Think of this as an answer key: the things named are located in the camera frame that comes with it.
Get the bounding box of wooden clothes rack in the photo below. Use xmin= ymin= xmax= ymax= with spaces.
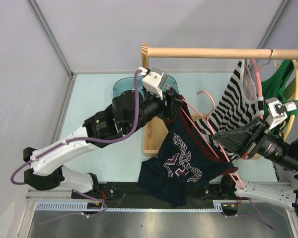
xmin=141 ymin=42 xmax=298 ymax=161

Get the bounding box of white cable duct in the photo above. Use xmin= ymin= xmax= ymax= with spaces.
xmin=35 ymin=201 xmax=223 ymax=213

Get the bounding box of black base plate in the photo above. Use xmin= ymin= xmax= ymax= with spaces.
xmin=71 ymin=182 xmax=243 ymax=210

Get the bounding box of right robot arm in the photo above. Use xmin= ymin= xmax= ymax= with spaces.
xmin=212 ymin=118 xmax=298 ymax=217

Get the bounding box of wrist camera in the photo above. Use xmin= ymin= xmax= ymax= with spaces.
xmin=265 ymin=98 xmax=297 ymax=130
xmin=138 ymin=67 xmax=168 ymax=100

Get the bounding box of striped black white top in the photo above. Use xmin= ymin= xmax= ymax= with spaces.
xmin=195 ymin=59 xmax=264 ymax=150

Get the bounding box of navy tank top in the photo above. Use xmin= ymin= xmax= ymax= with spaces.
xmin=138 ymin=104 xmax=238 ymax=207

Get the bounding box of thin pink wire hanger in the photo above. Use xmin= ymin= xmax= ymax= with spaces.
xmin=165 ymin=84 xmax=244 ymax=190

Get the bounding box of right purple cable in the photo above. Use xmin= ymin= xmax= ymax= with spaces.
xmin=223 ymin=99 xmax=298 ymax=230

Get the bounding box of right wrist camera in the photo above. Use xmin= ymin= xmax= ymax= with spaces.
xmin=265 ymin=98 xmax=297 ymax=130

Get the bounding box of thick pink hanger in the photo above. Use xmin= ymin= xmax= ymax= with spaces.
xmin=252 ymin=48 xmax=273 ymax=106

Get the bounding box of teal plastic basin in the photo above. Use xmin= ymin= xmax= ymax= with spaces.
xmin=113 ymin=75 xmax=179 ymax=98

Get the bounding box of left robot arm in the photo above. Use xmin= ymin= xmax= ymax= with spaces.
xmin=23 ymin=90 xmax=184 ymax=198

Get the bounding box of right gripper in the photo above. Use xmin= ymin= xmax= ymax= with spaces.
xmin=210 ymin=116 xmax=298 ymax=171

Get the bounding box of yellow hanger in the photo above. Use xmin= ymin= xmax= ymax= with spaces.
xmin=284 ymin=59 xmax=298 ymax=141

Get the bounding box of purple cable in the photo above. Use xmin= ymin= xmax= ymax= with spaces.
xmin=9 ymin=69 xmax=145 ymax=220
xmin=223 ymin=99 xmax=298 ymax=230

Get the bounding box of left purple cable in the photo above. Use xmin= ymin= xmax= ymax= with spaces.
xmin=9 ymin=69 xmax=145 ymax=220

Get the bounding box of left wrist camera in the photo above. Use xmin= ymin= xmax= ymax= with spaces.
xmin=138 ymin=67 xmax=168 ymax=100

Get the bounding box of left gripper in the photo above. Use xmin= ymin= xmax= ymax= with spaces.
xmin=126 ymin=88 xmax=184 ymax=135

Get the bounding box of green tank top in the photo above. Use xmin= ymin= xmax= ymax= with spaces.
xmin=260 ymin=59 xmax=295 ymax=104

